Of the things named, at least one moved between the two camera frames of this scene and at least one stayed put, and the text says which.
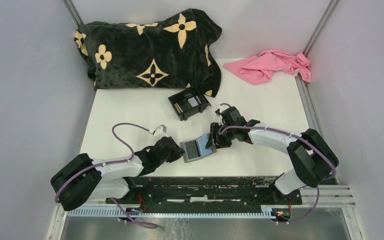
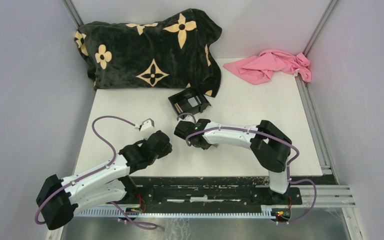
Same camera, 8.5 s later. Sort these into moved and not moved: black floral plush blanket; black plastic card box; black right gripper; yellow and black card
Moved: black right gripper
Not moved: black floral plush blanket; black plastic card box; yellow and black card
